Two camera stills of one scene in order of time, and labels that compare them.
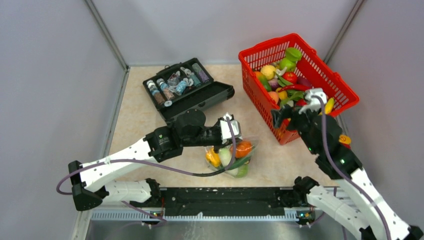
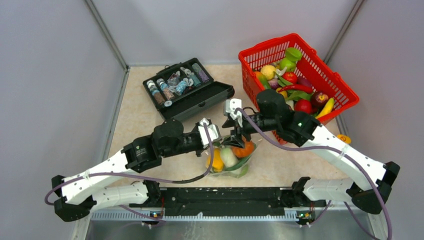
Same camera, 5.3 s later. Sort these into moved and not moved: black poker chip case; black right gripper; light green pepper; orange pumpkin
Moved: black right gripper
Not moved: light green pepper; black poker chip case; orange pumpkin
